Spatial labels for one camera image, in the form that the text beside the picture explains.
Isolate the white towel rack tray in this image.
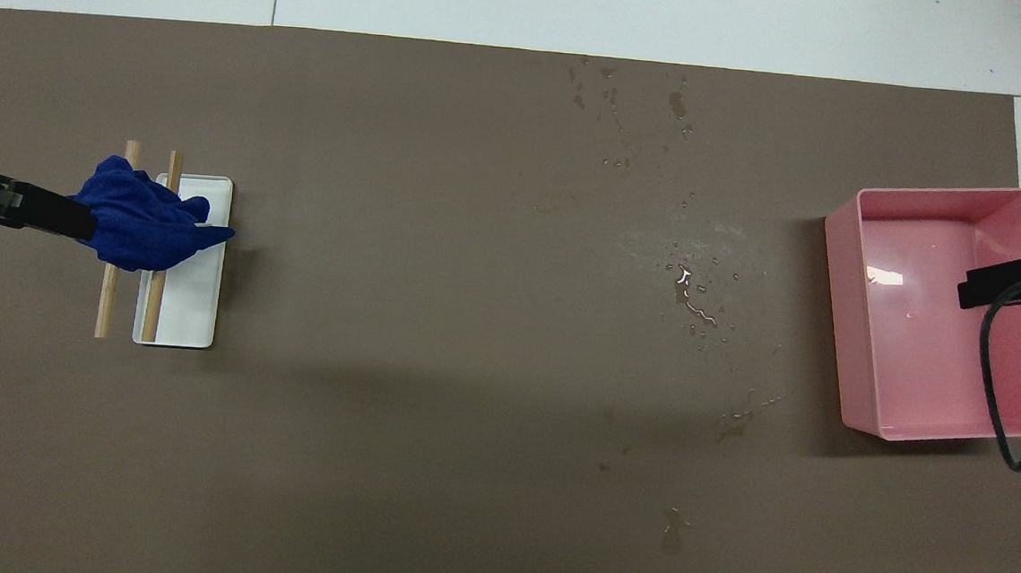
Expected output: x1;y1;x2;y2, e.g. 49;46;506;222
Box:
131;171;235;352

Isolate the water puddle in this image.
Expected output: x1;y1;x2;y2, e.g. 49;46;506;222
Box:
668;262;725;331

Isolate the blue towel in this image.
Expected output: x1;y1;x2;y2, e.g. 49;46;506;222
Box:
63;152;241;279

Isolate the brown table mat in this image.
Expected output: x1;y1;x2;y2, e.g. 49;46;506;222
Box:
0;6;1021;573

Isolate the pink plastic bin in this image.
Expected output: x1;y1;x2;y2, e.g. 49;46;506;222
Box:
810;174;1021;451

